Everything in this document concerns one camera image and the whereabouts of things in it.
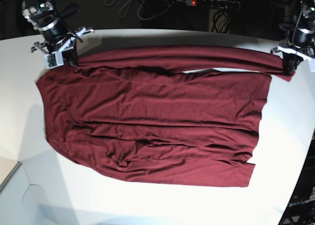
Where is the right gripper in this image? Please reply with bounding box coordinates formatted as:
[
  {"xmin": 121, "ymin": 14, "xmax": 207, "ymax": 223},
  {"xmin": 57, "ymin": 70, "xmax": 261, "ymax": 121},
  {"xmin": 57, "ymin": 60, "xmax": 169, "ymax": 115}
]
[{"xmin": 31, "ymin": 15, "xmax": 94, "ymax": 67}]

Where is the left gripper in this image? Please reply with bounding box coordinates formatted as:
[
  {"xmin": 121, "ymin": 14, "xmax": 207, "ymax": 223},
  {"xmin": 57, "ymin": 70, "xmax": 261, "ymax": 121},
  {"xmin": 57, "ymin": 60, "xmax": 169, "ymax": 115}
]
[{"xmin": 270, "ymin": 29, "xmax": 315, "ymax": 75}]

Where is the dark red t-shirt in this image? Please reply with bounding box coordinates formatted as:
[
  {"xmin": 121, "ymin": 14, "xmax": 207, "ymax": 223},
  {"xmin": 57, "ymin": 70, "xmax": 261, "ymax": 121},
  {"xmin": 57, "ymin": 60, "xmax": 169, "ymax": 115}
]
[{"xmin": 36, "ymin": 46, "xmax": 295, "ymax": 187}]

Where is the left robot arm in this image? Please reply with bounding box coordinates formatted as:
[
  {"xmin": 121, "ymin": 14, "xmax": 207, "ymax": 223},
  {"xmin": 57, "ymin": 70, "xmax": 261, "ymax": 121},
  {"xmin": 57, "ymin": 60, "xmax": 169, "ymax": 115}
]
[{"xmin": 271, "ymin": 0, "xmax": 315, "ymax": 75}]

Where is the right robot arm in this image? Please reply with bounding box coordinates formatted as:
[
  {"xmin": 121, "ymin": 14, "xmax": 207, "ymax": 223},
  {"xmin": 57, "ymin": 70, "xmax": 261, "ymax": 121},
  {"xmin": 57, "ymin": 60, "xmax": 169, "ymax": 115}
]
[{"xmin": 22, "ymin": 0, "xmax": 94, "ymax": 69}]

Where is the black power strip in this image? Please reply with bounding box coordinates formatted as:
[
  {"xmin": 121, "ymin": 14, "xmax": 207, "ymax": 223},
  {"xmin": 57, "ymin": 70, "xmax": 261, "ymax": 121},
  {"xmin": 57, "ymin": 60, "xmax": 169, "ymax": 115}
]
[{"xmin": 185, "ymin": 0, "xmax": 241, "ymax": 10}]

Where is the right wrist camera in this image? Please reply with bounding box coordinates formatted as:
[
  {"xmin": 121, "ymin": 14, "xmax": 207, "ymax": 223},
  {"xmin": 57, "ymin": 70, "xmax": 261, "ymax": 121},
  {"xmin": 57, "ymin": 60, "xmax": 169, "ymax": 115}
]
[{"xmin": 44, "ymin": 52, "xmax": 64, "ymax": 69}]

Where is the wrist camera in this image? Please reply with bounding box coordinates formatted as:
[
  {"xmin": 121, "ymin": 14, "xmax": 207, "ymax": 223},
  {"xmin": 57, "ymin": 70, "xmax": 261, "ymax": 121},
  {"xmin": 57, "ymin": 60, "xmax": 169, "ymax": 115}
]
[
  {"xmin": 44, "ymin": 52, "xmax": 64, "ymax": 69},
  {"xmin": 309, "ymin": 59, "xmax": 315, "ymax": 73}
]

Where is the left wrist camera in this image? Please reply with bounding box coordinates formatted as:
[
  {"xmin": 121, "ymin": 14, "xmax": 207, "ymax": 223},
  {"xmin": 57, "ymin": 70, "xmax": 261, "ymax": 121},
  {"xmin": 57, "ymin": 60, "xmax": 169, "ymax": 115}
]
[{"xmin": 309, "ymin": 59, "xmax": 315, "ymax": 73}]

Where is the white cable loop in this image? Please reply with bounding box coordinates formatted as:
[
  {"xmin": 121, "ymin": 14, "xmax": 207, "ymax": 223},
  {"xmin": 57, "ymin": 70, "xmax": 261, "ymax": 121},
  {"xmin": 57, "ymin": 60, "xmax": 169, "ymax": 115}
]
[{"xmin": 118, "ymin": 0, "xmax": 175, "ymax": 20}]

